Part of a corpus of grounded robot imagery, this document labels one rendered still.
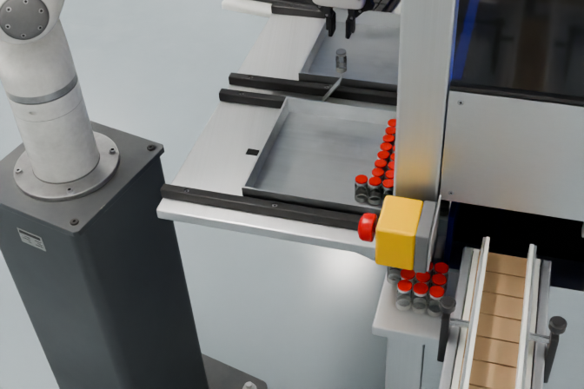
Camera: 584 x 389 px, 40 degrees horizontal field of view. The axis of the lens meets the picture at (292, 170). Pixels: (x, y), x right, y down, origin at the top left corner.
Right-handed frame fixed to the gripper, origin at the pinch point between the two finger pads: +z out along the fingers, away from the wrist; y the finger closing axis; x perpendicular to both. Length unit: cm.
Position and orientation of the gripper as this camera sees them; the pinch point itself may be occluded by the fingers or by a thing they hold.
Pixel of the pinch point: (340, 24)
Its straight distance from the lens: 156.9
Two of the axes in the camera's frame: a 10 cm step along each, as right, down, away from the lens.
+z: 0.4, 7.5, 6.6
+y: 9.6, 1.6, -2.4
